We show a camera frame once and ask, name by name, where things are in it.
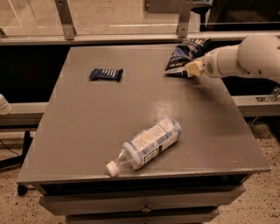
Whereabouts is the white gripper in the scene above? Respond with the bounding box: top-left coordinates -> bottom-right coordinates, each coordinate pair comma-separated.
185,45 -> 242,78

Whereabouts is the blue chip bag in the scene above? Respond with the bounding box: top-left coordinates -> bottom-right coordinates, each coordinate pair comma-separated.
164,38 -> 211,78

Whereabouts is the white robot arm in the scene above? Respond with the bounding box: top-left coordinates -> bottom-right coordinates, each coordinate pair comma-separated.
185,35 -> 280,83

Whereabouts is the blue label plastic bottle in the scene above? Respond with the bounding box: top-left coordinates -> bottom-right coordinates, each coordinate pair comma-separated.
106,117 -> 182,177

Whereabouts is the dark blue snack bar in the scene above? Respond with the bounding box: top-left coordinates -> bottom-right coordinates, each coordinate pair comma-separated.
89,68 -> 123,81

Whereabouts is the grey drawer cabinet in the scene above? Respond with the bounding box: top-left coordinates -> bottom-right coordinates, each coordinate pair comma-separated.
17,45 -> 270,224

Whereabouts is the white cylinder at left edge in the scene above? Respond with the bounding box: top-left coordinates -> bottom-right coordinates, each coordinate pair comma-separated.
0,94 -> 12,115

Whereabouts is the right metal rail bracket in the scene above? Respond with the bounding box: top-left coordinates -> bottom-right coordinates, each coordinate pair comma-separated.
177,0 -> 193,38

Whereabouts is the metal rail bracket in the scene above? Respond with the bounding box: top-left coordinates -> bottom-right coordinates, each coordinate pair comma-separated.
54,0 -> 76,40
177,0 -> 193,38

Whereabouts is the metal clamp bracket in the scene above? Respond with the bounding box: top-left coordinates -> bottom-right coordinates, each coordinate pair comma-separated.
256,86 -> 280,102

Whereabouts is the left metal rail bracket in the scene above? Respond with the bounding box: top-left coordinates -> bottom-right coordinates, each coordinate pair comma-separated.
54,0 -> 76,40

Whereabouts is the black stand with cable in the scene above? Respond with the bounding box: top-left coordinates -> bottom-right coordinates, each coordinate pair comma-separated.
0,130 -> 32,196

